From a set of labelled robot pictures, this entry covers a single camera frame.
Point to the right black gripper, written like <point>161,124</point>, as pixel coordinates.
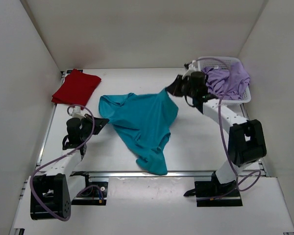
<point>174,89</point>

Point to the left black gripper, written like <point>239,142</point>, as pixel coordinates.
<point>99,124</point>

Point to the red t-shirt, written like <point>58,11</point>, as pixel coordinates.
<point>77,88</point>

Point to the teal t-shirt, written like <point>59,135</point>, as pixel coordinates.
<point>143,123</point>

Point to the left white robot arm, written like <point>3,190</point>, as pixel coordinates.
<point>53,192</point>

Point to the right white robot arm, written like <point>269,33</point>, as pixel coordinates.
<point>246,142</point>

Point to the lavender t-shirt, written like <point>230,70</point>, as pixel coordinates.
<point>232,84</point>

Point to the white plastic laundry basket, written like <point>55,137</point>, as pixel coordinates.
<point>225,64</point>

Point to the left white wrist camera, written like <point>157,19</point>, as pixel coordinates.
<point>74,111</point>

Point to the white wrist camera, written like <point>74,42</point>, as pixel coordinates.
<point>74,111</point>
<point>190,67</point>

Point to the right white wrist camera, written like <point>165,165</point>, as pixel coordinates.
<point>190,67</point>

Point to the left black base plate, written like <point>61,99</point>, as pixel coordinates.
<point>96,192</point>

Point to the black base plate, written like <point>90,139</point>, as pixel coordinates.
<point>96,192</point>
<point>213,194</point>

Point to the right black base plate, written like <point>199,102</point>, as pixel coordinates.
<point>213,194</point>

